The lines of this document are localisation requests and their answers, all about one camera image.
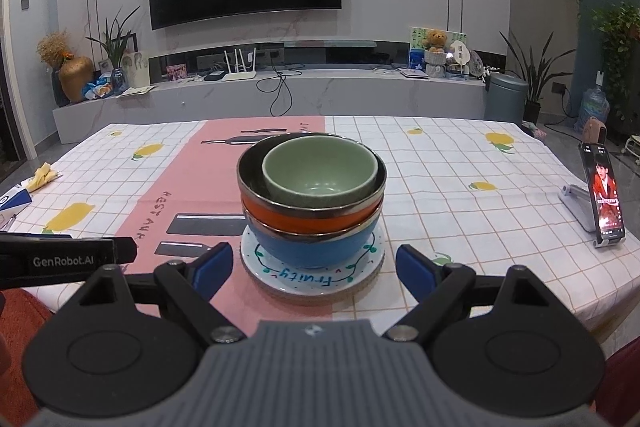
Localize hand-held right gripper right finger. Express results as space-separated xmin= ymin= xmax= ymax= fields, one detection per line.
xmin=382 ymin=244 xmax=556 ymax=343

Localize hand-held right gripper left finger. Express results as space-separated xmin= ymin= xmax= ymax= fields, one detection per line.
xmin=75 ymin=242 xmax=246 ymax=345

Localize white printed ceramic plate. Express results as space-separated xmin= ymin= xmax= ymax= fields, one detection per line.
xmin=240 ymin=219 xmax=386 ymax=295

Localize orange steel bowl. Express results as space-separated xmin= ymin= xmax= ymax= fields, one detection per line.
xmin=237 ymin=133 xmax=388 ymax=236

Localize blue steel bowl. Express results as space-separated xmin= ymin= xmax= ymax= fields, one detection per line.
xmin=243 ymin=207 xmax=383 ymax=269

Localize green ceramic bowl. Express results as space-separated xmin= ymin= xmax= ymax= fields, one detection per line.
xmin=262 ymin=134 xmax=379 ymax=210

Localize blue and white box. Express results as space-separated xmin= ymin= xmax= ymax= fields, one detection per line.
xmin=0 ymin=184 xmax=33 ymax=220

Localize white checked lemon tablecloth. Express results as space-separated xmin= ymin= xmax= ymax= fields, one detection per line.
xmin=0 ymin=114 xmax=640 ymax=358

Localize red clothing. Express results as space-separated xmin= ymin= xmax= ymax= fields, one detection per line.
xmin=0 ymin=289 xmax=640 ymax=427

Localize yellow cloth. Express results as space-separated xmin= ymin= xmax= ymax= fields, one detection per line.
xmin=27 ymin=162 xmax=63 ymax=194

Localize pink placemat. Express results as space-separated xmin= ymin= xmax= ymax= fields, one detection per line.
xmin=122 ymin=116 xmax=356 ymax=323

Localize grey television cabinet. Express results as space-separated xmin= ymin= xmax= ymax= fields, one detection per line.
xmin=52 ymin=67 xmax=493 ymax=145

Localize white phone stand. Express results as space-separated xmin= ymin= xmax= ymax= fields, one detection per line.
xmin=557 ymin=184 xmax=601 ymax=233

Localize blue snack packets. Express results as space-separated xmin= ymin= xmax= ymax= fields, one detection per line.
xmin=82 ymin=74 xmax=115 ymax=102

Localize gold vase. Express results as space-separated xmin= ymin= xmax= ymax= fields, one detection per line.
xmin=58 ymin=55 xmax=95 ymax=104

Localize grey trash can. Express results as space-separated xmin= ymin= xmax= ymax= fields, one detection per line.
xmin=484 ymin=72 xmax=529 ymax=122

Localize white router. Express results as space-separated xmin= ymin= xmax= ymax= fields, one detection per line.
xmin=221 ymin=48 xmax=258 ymax=81

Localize smartphone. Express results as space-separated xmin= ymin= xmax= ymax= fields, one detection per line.
xmin=578 ymin=142 xmax=627 ymax=248

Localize white printed canister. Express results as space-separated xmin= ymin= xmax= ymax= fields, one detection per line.
xmin=121 ymin=52 xmax=151 ymax=88

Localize dried flowers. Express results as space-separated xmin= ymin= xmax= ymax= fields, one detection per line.
xmin=36 ymin=30 xmax=73 ymax=68

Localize white round hand fan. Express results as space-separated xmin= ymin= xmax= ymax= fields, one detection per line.
xmin=447 ymin=38 xmax=472 ymax=75

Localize green plant in glass vase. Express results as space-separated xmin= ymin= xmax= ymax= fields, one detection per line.
xmin=86 ymin=5 xmax=142 ymax=95

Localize pink bag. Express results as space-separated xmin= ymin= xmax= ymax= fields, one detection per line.
xmin=581 ymin=117 xmax=608 ymax=145

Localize long-leaf potted plant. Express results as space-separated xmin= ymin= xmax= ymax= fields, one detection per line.
xmin=499 ymin=29 xmax=576 ymax=125

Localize teddy bear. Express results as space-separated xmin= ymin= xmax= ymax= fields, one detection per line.
xmin=422 ymin=29 xmax=448 ymax=54

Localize green picture card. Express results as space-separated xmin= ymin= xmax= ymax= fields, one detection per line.
xmin=409 ymin=26 xmax=468 ymax=70

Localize large water bottle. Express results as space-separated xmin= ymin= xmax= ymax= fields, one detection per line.
xmin=574 ymin=87 xmax=611 ymax=134

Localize bushy leafy plant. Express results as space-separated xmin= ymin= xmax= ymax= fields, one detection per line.
xmin=590 ymin=3 xmax=640 ymax=122

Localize black cable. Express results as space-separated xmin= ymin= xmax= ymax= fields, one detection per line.
xmin=256 ymin=64 xmax=306 ymax=118

